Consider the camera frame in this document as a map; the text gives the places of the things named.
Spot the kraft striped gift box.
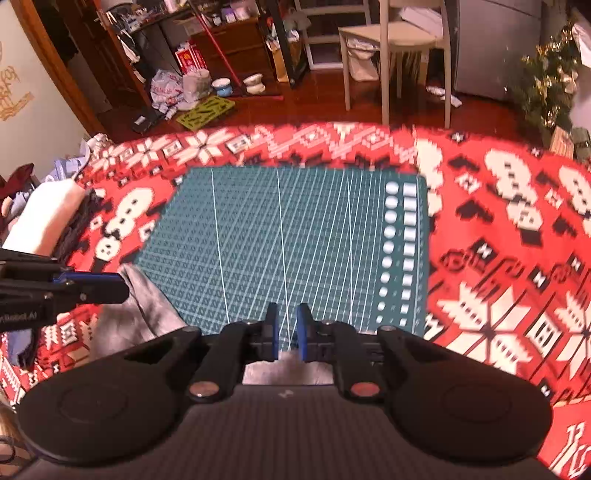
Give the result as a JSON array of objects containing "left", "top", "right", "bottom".
[{"left": 549, "top": 126, "right": 573, "bottom": 158}]

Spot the grey white printed bag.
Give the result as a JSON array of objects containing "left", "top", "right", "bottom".
[{"left": 182, "top": 69, "right": 212, "bottom": 100}]

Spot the red broom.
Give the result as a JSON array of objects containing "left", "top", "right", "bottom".
[{"left": 189, "top": 0, "right": 284, "bottom": 100}]

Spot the wooden door frame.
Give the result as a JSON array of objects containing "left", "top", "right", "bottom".
[{"left": 9, "top": 0, "right": 109, "bottom": 134}]

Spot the green gift box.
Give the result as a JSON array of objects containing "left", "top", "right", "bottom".
[{"left": 570, "top": 127, "right": 591, "bottom": 162}]

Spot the lime green grid mat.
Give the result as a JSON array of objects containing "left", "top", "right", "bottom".
[{"left": 175, "top": 95, "right": 236, "bottom": 131}]

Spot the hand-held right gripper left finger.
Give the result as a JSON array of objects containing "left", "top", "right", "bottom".
[{"left": 126, "top": 303, "right": 279, "bottom": 402}]

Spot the white hanging cloth bag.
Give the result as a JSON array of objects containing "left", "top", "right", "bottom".
[{"left": 570, "top": 21, "right": 591, "bottom": 51}]

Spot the brown paper bag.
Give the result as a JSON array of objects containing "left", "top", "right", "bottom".
[{"left": 270, "top": 44, "right": 296, "bottom": 84}]

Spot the brown wooden drawer cabinet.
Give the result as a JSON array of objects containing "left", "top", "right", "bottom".
[{"left": 191, "top": 16, "right": 278, "bottom": 86}]

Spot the white paper scrap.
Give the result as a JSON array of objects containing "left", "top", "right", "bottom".
[{"left": 425, "top": 85, "right": 462, "bottom": 107}]

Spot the black desk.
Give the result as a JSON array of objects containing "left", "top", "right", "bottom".
[{"left": 92, "top": 0, "right": 310, "bottom": 88}]

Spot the red patterned blanket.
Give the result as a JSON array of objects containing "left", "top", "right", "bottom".
[{"left": 0, "top": 122, "right": 591, "bottom": 478}]

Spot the silver refrigerator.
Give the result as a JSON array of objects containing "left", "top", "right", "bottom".
[{"left": 450, "top": 0, "right": 543, "bottom": 100}]

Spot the gold wall decal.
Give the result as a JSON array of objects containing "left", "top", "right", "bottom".
[{"left": 0, "top": 41, "right": 35, "bottom": 121}]

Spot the white drawer unit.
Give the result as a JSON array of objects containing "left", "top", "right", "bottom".
[{"left": 295, "top": 0, "right": 370, "bottom": 70}]

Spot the white tote bag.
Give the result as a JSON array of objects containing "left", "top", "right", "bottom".
[{"left": 346, "top": 39, "right": 379, "bottom": 81}]

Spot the small Christmas tree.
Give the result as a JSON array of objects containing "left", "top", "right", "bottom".
[{"left": 519, "top": 28, "right": 583, "bottom": 130}]

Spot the red white carton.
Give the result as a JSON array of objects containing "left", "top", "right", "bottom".
[{"left": 174, "top": 41, "right": 208, "bottom": 75}]

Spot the beige plastic chair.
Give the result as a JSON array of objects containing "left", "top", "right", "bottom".
[{"left": 338, "top": 0, "right": 453, "bottom": 130}]

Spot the crumpled clothes pile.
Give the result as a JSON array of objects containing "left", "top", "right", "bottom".
[{"left": 0, "top": 134, "right": 112, "bottom": 232}]

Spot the green cutting mat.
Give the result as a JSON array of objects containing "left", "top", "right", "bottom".
[{"left": 134, "top": 166, "right": 430, "bottom": 349}]

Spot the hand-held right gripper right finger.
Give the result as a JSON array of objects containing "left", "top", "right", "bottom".
[{"left": 298, "top": 303, "right": 455, "bottom": 402}]

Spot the grey polo shirt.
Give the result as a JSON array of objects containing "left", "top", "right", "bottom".
[{"left": 90, "top": 263, "right": 333, "bottom": 386}]

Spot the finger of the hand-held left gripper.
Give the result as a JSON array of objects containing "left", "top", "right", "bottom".
[
  {"left": 0, "top": 272, "right": 131, "bottom": 313},
  {"left": 0, "top": 249, "right": 63, "bottom": 278}
]

